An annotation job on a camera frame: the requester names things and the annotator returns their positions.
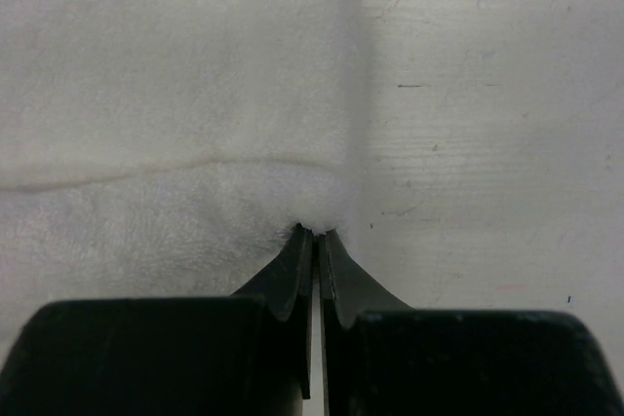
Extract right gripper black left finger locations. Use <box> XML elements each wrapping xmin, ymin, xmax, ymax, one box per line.
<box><xmin>1</xmin><ymin>227</ymin><xmax>313</xmax><ymax>415</ymax></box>

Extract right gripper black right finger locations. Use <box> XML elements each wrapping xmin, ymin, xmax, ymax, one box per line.
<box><xmin>319</xmin><ymin>232</ymin><xmax>623</xmax><ymax>415</ymax></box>

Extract white towel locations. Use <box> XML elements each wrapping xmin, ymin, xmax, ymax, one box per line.
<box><xmin>1</xmin><ymin>0</ymin><xmax>368</xmax><ymax>342</ymax></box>

